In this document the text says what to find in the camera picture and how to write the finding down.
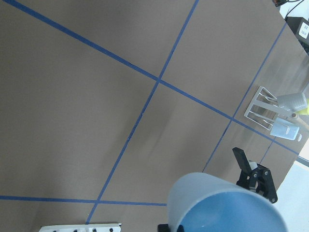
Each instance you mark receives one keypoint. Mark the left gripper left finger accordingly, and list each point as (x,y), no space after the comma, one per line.
(163,228)

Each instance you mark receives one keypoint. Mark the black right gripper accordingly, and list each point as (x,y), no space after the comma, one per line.
(255,177)

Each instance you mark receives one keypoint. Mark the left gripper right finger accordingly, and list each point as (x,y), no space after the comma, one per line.
(180,228)

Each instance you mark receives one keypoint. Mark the light blue cup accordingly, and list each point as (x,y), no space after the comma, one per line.
(284,129)
(204,203)

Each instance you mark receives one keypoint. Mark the yellow cup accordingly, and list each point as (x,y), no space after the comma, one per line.
(303,111)

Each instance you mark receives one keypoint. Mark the grey cup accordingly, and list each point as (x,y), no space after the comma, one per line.
(292,102)

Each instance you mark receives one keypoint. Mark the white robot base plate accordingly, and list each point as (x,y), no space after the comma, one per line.
(105,227)

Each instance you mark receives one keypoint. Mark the white wire cup rack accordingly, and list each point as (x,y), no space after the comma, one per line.
(263,110)

